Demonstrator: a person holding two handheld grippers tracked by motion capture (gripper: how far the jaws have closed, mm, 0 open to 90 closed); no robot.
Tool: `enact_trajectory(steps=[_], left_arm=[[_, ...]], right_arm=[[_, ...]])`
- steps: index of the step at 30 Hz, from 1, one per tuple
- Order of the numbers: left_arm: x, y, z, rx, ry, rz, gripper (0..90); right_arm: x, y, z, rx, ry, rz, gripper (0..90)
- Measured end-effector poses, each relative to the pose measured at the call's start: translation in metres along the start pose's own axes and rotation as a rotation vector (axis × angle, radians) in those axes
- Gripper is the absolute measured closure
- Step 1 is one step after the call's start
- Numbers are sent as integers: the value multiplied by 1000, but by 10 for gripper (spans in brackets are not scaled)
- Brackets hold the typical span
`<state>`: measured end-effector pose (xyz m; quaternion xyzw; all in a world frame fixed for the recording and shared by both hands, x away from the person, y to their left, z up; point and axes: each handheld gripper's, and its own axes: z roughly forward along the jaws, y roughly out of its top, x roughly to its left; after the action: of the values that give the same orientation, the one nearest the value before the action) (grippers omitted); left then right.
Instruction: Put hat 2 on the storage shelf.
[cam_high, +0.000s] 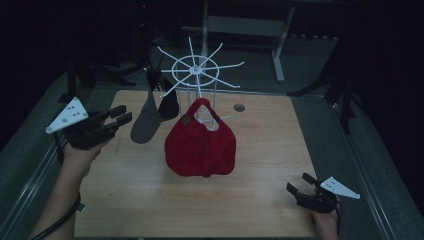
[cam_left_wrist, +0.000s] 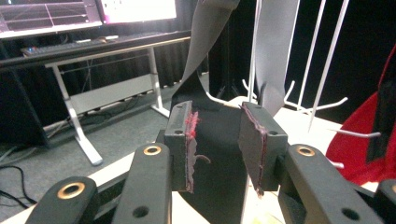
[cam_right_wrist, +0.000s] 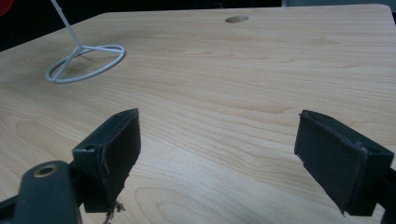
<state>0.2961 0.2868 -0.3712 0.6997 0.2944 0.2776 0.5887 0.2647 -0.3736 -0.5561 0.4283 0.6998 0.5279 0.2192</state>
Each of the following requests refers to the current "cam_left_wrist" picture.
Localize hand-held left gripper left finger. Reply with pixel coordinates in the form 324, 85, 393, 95
163, 100, 201, 193

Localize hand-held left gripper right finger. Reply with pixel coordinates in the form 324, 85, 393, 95
237, 101, 290, 199

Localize grey sun visor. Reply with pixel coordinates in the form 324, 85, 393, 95
170, 0, 301, 224

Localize red baseball cap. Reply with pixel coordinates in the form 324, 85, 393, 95
325, 43, 396, 188

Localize white wire display rack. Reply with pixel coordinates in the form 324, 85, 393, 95
205, 0, 383, 171

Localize bright screen computer monitor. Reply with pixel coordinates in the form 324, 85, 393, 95
95, 0, 179, 25

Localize black computer keyboard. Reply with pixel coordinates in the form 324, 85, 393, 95
20, 37, 106, 59

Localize dark screen computer monitor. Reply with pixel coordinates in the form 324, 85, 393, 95
0, 0, 105, 40

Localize white metal frame desk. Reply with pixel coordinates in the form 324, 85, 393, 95
43, 35, 192, 166

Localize black floor cables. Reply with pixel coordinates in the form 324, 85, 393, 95
0, 146, 40, 210

